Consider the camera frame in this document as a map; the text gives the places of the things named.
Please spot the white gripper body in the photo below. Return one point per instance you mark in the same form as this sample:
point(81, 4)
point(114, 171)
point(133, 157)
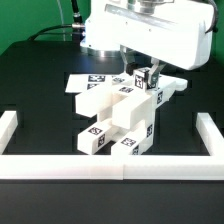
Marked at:
point(174, 31)

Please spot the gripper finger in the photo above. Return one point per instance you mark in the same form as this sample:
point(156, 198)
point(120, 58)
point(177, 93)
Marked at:
point(154, 72)
point(128, 59)

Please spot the white tagged cube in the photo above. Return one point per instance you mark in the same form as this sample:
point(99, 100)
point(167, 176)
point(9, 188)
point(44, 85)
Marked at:
point(141, 78)

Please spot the white chair seat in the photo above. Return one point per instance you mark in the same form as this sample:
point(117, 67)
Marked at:
point(130, 128)

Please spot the white chair back frame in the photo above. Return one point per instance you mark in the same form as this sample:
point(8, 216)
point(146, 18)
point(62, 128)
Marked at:
point(127, 105)

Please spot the white marker base plate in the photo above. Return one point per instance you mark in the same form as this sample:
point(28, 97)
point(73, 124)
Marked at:
point(78, 83)

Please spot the white right fence rail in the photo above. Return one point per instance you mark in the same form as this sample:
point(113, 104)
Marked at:
point(210, 134)

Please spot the white fence rail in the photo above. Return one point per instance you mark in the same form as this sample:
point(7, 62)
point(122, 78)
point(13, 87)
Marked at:
point(210, 134)
point(111, 168)
point(8, 124)

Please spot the white front fence rail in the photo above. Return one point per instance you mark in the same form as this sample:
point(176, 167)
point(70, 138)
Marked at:
point(111, 168)

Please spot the white left fence rail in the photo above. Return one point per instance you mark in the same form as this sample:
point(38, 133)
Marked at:
point(8, 124)

